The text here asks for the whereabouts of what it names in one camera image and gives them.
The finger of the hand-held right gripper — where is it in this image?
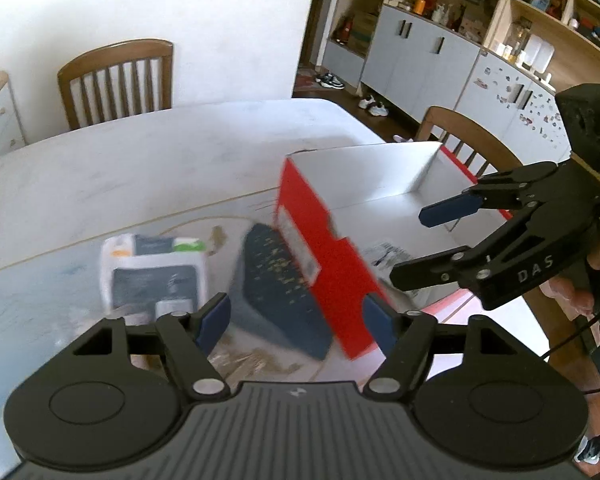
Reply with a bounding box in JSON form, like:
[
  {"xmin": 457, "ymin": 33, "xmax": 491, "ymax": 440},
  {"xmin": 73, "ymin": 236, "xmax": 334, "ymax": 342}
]
[
  {"xmin": 390, "ymin": 202, "xmax": 546, "ymax": 291},
  {"xmin": 419, "ymin": 161, "xmax": 571, "ymax": 228}
]

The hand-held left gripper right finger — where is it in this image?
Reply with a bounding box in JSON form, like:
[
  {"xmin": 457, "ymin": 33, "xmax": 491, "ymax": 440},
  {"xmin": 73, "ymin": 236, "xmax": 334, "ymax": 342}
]
[{"xmin": 362, "ymin": 292, "xmax": 528, "ymax": 395}]

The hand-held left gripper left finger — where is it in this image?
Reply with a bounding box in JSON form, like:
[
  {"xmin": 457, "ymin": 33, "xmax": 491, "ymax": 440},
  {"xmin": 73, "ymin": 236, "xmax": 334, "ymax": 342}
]
[{"xmin": 72, "ymin": 294, "xmax": 232, "ymax": 401}]

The dark blue speckled packet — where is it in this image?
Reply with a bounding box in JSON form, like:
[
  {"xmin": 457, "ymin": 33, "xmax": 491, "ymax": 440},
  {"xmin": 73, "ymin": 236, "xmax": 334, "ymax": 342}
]
[{"xmin": 231, "ymin": 222, "xmax": 334, "ymax": 362}]

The red and white cardboard box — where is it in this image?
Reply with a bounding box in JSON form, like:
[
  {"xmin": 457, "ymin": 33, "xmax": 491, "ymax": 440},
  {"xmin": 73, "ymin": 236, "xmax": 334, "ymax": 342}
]
[{"xmin": 275, "ymin": 141, "xmax": 513, "ymax": 361}]

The person's right hand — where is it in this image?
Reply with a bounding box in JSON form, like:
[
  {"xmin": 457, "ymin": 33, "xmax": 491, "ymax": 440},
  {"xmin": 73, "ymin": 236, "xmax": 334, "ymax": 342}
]
[{"xmin": 539, "ymin": 247, "xmax": 600, "ymax": 317}]

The clear printed plastic wrapper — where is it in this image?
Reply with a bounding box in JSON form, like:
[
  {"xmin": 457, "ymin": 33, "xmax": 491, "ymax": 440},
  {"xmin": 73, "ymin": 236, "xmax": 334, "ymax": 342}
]
[{"xmin": 362, "ymin": 241, "xmax": 418, "ymax": 307}]

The white packet with dark panel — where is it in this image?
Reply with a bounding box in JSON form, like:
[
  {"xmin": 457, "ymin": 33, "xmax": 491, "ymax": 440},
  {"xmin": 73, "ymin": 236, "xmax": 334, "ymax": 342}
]
[{"xmin": 99, "ymin": 233, "xmax": 212, "ymax": 317}]

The wooden slat-back chair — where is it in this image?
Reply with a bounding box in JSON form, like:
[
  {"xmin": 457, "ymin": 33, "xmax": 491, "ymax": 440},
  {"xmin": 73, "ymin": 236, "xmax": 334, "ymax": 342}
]
[
  {"xmin": 57, "ymin": 39, "xmax": 174, "ymax": 132},
  {"xmin": 416, "ymin": 106, "xmax": 524, "ymax": 182}
]

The pair of white sneakers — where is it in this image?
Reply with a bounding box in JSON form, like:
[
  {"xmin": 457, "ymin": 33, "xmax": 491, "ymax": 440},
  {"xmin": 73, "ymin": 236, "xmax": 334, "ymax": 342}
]
[{"xmin": 358, "ymin": 95, "xmax": 390, "ymax": 117}]

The red patterned rug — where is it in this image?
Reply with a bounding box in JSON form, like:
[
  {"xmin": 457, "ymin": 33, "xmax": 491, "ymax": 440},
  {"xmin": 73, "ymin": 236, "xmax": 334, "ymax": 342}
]
[{"xmin": 294, "ymin": 71, "xmax": 326, "ymax": 95}]

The brown cardboard carton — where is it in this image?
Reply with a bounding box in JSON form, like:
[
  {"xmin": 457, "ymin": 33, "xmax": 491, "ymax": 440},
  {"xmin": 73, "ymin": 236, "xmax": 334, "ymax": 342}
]
[{"xmin": 351, "ymin": 11, "xmax": 379, "ymax": 55}]

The small white drawer cabinet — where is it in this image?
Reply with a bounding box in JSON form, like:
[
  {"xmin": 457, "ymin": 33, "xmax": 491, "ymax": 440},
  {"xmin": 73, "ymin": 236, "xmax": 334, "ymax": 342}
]
[{"xmin": 0, "ymin": 71, "xmax": 29, "ymax": 162}]

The black cable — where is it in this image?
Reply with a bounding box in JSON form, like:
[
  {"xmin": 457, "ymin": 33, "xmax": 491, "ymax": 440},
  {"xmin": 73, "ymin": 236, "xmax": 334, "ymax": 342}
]
[{"xmin": 544, "ymin": 310, "xmax": 600, "ymax": 397}]

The white and wood wall cabinet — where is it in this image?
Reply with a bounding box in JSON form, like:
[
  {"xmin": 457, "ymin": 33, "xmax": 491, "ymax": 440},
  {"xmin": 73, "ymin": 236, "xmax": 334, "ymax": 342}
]
[{"xmin": 324, "ymin": 0, "xmax": 600, "ymax": 163}]

